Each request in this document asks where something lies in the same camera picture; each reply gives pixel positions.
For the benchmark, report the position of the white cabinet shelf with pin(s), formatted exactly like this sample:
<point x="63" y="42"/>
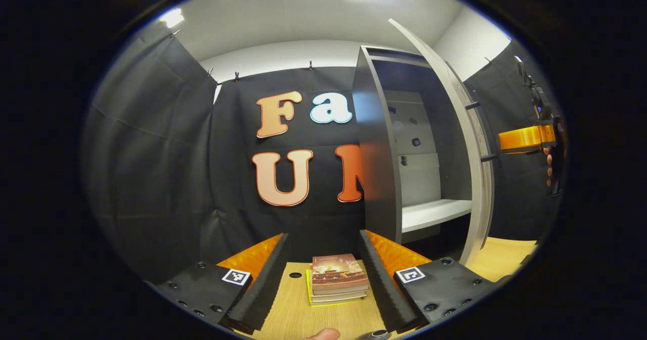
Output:
<point x="434" y="213"/>

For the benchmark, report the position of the small ceiling light panel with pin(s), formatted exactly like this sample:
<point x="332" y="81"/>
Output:
<point x="173" y="17"/>

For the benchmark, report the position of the black backdrop cloth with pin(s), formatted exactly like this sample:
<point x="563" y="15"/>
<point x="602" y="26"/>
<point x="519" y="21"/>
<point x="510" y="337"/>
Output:
<point x="151" y="153"/>

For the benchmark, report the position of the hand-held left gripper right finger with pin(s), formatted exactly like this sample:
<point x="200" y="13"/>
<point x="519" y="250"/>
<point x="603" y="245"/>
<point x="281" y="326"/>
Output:
<point x="381" y="289"/>

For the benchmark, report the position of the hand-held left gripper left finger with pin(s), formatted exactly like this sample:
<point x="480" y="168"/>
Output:
<point x="263" y="294"/>

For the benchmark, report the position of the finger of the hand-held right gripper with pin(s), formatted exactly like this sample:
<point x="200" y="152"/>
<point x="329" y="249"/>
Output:
<point x="523" y="138"/>

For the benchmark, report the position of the grey cabinet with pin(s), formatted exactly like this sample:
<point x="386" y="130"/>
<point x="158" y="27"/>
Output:
<point x="376" y="153"/>

